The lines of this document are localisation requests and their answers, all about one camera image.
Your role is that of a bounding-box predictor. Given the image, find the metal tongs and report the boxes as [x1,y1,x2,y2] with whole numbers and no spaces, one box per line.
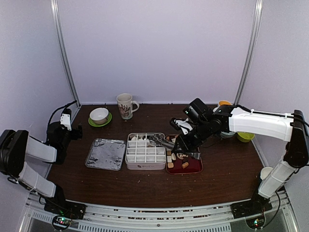
[149,135,200,160]

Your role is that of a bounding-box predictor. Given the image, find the metal tin lid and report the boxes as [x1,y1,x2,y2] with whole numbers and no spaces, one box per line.
[85,138,126,171]

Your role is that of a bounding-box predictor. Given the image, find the white compartment tin box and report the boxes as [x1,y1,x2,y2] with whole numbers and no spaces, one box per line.
[125,133,167,170]

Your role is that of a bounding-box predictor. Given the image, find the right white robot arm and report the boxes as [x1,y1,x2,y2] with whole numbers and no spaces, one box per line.
[170,102,309,214]

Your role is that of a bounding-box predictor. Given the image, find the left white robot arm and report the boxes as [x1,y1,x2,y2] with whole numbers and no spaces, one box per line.
[0,122,83,215]

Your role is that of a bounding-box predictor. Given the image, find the dark red chocolate tray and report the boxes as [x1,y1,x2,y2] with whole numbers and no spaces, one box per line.
[166,148,203,175]

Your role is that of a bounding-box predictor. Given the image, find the tan cylinder chocolate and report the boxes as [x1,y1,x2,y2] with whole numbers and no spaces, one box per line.
[182,162,189,169]

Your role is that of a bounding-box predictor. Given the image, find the green saucer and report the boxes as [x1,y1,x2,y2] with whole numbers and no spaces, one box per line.
[88,113,112,127]

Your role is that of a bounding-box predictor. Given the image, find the white bowl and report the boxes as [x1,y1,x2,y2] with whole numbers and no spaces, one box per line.
[89,108,109,125]

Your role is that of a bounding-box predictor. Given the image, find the light blue bowl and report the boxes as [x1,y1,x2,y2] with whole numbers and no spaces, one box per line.
[220,132,235,139]

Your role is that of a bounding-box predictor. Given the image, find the orange interior mug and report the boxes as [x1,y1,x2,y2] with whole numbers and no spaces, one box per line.
[218,100,233,106]

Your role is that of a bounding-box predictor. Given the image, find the lime green bowl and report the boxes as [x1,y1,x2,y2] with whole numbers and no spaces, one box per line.
[237,132,255,143]

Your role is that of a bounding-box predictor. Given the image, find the coral pattern mug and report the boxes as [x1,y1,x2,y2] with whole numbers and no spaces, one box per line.
[116,93,140,120]

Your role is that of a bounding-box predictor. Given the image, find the white cup near base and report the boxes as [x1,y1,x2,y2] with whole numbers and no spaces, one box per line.
[259,166,273,181]

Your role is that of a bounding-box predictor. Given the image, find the front aluminium rail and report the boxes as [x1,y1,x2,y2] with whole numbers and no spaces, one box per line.
[24,190,295,232]

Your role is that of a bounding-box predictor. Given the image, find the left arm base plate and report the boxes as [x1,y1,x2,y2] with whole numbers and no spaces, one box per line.
[44,202,86,219]

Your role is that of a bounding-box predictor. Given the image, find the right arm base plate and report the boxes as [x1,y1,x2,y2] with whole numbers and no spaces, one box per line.
[230,199,273,219]

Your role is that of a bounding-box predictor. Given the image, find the left aluminium frame post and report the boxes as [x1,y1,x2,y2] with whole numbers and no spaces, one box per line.
[50,0,81,107]

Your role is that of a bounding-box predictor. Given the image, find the aluminium frame post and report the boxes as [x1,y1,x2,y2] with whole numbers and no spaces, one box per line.
[234,0,264,104]
[50,0,81,107]

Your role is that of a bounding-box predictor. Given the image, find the right aluminium frame post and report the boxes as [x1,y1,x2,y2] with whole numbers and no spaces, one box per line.
[234,0,264,104]

